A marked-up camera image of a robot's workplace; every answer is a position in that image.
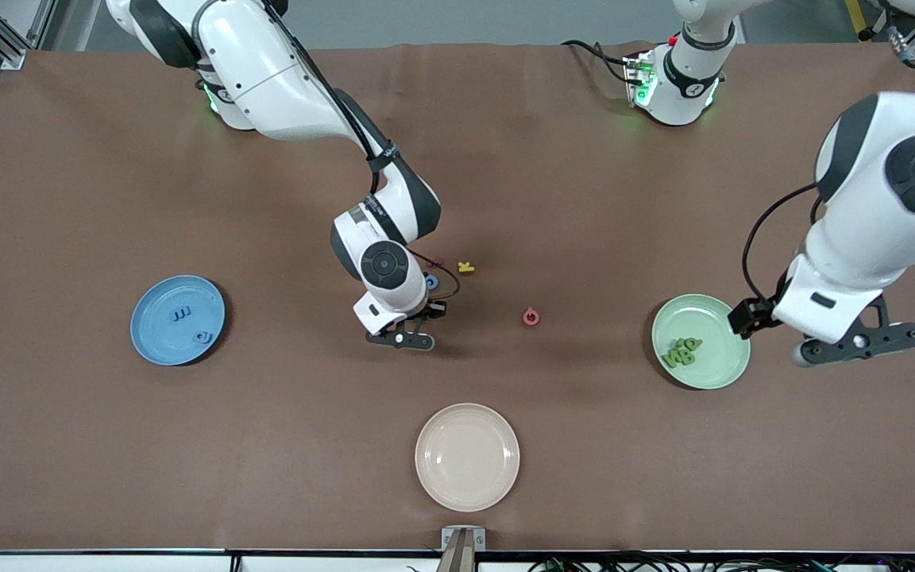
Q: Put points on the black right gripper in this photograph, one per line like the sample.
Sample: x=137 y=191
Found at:
x=434 y=309

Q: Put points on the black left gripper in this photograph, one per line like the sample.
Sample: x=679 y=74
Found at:
x=751 y=314

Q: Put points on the blue foam letter G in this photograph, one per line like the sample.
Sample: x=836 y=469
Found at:
x=435 y=287

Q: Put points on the green foam letter P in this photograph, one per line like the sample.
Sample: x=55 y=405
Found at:
x=696 y=343

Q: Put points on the green foam letter B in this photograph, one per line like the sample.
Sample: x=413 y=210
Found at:
x=688 y=358

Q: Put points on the yellow foam letter K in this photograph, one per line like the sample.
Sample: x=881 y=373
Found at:
x=466 y=268

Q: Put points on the green foam letter U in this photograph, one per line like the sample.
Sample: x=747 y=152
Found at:
x=675 y=345

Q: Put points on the green foam letter N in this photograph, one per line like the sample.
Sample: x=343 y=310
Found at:
x=668 y=361

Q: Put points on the blue foam letter a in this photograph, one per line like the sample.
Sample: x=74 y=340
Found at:
x=207 y=338

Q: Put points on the blue foam letter E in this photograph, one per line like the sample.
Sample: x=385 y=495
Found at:
x=181 y=315

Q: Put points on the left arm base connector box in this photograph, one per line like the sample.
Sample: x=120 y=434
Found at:
x=638 y=79

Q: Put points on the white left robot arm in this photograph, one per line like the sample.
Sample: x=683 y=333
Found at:
x=862 y=238

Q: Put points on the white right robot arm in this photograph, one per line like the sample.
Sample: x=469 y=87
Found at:
x=283 y=87

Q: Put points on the green plate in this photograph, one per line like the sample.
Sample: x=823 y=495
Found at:
x=712 y=372

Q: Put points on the pink foam letter Q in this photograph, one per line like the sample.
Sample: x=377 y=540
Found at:
x=524 y=317

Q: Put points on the cream plate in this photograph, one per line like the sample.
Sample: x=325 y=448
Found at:
x=467 y=457

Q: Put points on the brown table cover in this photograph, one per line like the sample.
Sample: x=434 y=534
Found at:
x=267 y=477

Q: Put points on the blue plate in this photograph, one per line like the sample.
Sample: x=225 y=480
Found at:
x=160 y=342

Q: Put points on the chair leg with caster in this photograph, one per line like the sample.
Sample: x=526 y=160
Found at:
x=866 y=33

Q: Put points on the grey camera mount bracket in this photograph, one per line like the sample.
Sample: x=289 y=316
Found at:
x=463 y=544

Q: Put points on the white table edge rail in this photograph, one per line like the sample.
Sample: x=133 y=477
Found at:
x=108 y=564

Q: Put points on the aluminium frame structure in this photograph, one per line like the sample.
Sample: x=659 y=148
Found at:
x=11 y=57

